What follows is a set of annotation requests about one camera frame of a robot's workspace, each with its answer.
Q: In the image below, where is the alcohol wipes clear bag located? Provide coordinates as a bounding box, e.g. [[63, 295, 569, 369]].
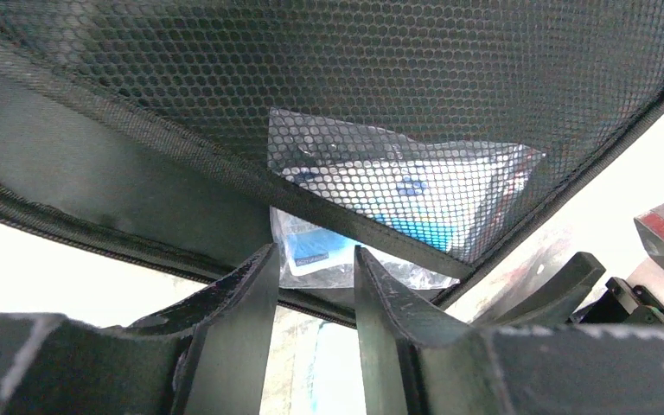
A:
[[267, 107, 546, 290]]

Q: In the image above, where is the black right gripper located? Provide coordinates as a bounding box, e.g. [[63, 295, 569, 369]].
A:
[[474, 252, 664, 326]]

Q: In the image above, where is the adhesive bandages clear bag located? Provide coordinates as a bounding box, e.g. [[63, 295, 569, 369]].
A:
[[308, 322, 367, 415]]

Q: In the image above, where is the red medicine kit case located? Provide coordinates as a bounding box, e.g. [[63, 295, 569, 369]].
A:
[[0, 1, 664, 308]]

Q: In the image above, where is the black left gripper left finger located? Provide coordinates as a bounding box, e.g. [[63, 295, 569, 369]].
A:
[[0, 244, 279, 414]]

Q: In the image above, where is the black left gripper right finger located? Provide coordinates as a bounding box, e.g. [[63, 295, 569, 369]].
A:
[[354, 247, 664, 414]]

